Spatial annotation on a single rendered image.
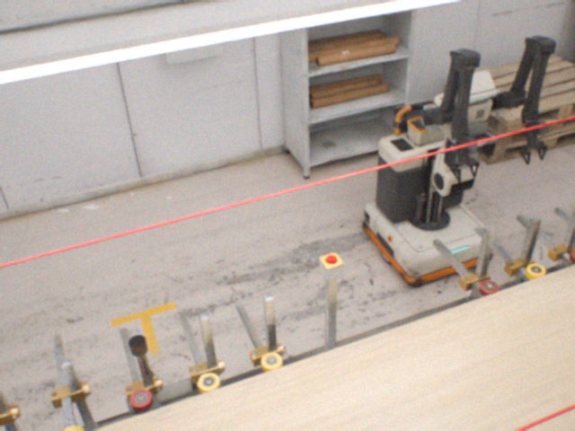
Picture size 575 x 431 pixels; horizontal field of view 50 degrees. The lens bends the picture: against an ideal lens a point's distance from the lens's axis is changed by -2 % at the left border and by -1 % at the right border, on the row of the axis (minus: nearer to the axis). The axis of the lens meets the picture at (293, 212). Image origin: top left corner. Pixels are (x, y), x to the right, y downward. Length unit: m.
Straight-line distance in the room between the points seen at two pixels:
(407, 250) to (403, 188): 0.38
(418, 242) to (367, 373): 1.67
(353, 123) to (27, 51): 4.36
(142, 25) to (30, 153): 3.58
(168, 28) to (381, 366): 1.58
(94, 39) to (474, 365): 1.82
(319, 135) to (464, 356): 3.12
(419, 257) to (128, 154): 2.33
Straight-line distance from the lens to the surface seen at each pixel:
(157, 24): 1.33
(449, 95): 3.23
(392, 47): 4.83
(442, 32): 5.59
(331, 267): 2.37
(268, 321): 2.45
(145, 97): 4.75
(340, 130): 5.35
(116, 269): 4.37
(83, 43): 1.31
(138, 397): 2.45
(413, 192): 3.98
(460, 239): 4.05
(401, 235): 4.01
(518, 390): 2.50
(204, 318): 2.33
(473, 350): 2.57
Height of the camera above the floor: 2.81
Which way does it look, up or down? 37 degrees down
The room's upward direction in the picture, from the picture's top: 2 degrees counter-clockwise
